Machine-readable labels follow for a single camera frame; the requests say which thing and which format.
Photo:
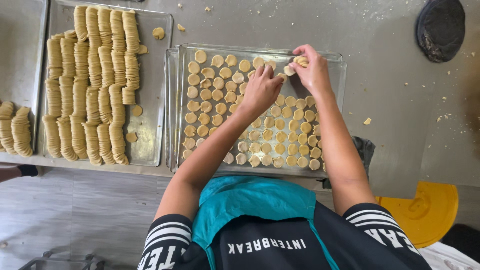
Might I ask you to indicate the person's right hand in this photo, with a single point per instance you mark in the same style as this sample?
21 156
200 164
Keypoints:
315 73

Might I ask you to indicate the person's left hand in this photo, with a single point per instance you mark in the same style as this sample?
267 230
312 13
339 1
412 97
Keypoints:
260 92

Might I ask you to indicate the small handful of dough rounds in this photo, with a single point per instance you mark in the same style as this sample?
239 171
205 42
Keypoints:
301 61

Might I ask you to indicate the single thin dough round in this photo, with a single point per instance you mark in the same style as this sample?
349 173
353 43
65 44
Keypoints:
288 70

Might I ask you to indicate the metal baking tray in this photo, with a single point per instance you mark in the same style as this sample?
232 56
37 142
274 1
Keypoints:
171 112
18 56
333 86
150 97

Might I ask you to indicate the layer of flat dough discs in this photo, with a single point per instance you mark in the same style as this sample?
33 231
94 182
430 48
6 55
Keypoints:
219 108

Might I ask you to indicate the dough scrap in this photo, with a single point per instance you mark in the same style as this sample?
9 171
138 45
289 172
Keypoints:
181 27
367 121

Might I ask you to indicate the dark grey cloth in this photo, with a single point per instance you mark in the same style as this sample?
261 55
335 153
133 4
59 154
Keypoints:
365 150

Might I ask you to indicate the loose dough round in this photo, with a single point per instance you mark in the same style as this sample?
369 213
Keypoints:
158 33
137 110
131 137
142 49

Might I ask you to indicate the black round pad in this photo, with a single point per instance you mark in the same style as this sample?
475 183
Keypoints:
440 30

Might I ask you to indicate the rows of stacked dough discs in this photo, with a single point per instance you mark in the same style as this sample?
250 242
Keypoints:
17 129
92 86

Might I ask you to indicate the black striped shirt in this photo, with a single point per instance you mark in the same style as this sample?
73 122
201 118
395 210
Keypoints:
337 247

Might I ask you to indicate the yellow plastic stool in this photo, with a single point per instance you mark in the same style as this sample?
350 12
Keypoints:
427 213

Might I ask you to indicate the white cloth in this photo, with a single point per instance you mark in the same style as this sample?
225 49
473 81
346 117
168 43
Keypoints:
446 258

